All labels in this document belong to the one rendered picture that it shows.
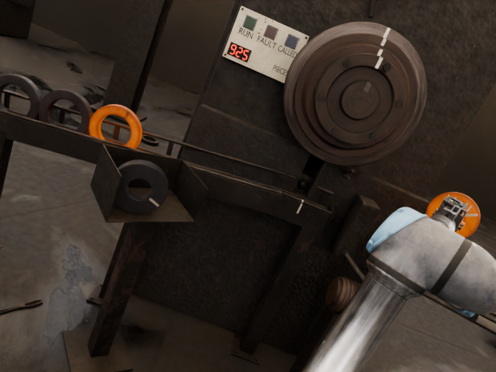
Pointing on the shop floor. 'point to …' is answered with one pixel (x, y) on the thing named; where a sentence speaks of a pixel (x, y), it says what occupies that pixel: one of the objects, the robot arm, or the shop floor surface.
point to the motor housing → (317, 336)
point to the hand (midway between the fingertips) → (455, 210)
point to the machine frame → (214, 122)
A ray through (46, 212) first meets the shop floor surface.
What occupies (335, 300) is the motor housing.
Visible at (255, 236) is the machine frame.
